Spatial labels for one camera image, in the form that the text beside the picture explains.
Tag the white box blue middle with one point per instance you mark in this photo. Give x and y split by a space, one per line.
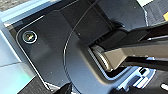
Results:
148 81

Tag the round base button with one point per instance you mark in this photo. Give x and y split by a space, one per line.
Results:
29 36

